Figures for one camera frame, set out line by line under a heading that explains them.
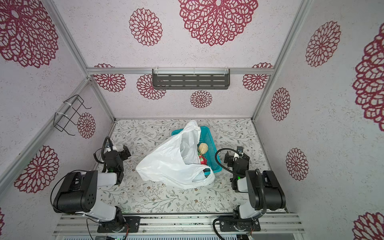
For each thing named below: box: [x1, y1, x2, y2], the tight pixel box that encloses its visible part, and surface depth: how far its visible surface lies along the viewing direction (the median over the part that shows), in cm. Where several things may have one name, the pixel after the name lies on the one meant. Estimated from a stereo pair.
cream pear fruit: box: [198, 142, 209, 155], surface depth 99 cm
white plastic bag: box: [136, 120, 216, 190], surface depth 82 cm
